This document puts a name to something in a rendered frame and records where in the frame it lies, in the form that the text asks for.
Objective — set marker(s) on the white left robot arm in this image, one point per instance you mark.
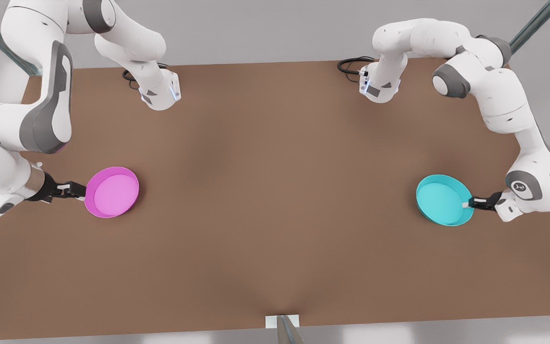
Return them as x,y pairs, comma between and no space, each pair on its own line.
499,95

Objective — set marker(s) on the blue plate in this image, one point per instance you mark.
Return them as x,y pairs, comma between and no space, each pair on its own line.
444,199

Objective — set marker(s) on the silver frame post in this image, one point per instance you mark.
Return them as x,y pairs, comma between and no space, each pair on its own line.
535,24
288,332
3,45

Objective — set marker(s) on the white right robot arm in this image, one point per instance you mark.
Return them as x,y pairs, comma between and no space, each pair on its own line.
46,110

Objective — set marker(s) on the pink plate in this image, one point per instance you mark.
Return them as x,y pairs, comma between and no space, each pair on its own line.
111,192

